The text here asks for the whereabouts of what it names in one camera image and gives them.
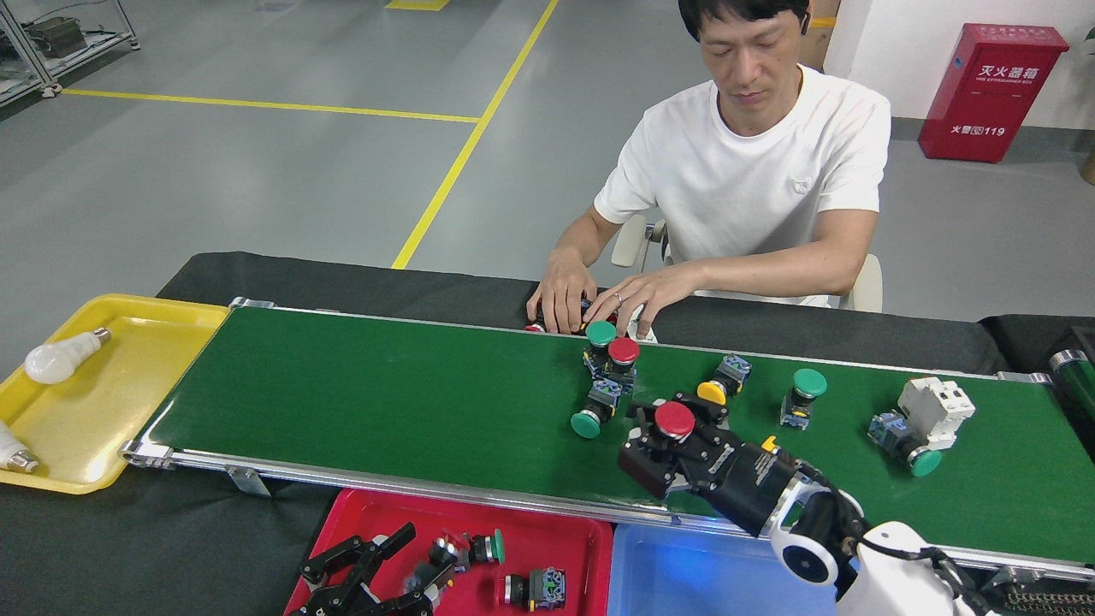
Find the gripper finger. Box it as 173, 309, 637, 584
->
287, 522, 418, 616
359, 559, 460, 616

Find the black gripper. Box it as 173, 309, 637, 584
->
618, 392, 807, 540

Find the wide green conveyor belt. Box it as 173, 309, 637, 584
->
118, 297, 1095, 583

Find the yellow plastic tray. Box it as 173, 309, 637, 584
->
0, 293, 230, 495

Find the narrow green conveyor belt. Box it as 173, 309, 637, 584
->
1048, 325, 1095, 463

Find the person's left hand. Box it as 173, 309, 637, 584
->
583, 260, 711, 341

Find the person's right hand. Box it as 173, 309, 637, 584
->
524, 248, 600, 336

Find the blue plastic bin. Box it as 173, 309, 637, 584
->
606, 522, 843, 616

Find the red plastic bin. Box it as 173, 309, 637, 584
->
282, 488, 615, 616

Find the person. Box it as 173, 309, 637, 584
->
524, 0, 892, 339

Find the white light bulb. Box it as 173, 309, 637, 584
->
0, 419, 41, 474
24, 328, 112, 385

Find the brown cardboard box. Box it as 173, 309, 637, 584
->
794, 0, 843, 71

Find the red fire extinguisher cabinet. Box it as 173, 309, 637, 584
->
918, 23, 1070, 163

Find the metal wheeled rack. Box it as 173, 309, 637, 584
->
0, 0, 142, 108

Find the black equipment case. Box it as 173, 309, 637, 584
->
28, 15, 88, 59

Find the conveyor drive chain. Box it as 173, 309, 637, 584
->
984, 590, 1095, 613

